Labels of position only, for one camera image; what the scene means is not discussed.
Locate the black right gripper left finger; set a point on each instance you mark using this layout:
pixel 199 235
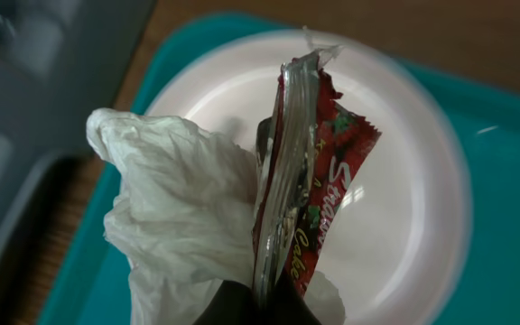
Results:
pixel 233 304

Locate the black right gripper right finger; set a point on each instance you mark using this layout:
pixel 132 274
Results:
pixel 287 307

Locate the white paper napkin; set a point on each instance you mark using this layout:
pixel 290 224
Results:
pixel 184 213

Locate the red strawberry cake wrapper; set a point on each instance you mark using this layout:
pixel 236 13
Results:
pixel 310 156

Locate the large white plate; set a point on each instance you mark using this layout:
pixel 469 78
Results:
pixel 399 241

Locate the grey dish rack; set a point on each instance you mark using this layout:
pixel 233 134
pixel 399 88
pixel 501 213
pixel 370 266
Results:
pixel 59 60

